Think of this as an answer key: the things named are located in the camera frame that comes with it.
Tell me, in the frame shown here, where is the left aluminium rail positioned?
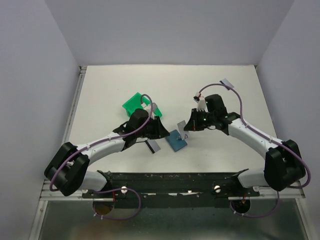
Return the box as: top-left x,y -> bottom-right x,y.
39,180 -> 83,201

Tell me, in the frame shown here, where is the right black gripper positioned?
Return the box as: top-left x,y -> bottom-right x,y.
184,108 -> 217,131

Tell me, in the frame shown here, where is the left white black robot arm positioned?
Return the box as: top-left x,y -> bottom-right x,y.
44,108 -> 170,198

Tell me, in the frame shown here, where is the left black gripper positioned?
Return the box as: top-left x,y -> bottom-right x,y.
136,115 -> 171,140

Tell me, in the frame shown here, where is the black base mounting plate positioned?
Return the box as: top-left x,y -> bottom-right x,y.
82,172 -> 260,209

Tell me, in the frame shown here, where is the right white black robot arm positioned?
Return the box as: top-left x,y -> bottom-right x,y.
183,93 -> 306,196

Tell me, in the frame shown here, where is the green plastic bin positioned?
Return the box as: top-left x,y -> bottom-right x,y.
122,92 -> 150,117

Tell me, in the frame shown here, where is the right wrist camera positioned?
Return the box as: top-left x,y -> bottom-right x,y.
193,95 -> 207,112

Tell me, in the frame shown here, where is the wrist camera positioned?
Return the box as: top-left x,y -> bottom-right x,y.
141,103 -> 158,115
193,95 -> 207,112

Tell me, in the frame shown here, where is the aluminium rail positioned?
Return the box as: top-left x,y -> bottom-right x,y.
39,180 -> 83,201
223,186 -> 305,200

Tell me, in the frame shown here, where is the right aluminium rail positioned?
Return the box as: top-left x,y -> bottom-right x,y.
223,186 -> 305,200

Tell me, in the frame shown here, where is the silver card with black stripe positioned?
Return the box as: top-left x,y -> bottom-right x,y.
145,139 -> 161,154

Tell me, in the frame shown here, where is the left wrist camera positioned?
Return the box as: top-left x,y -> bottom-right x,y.
141,103 -> 158,115

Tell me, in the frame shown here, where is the blue card holder wallet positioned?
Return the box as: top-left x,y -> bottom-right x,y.
165,129 -> 188,152

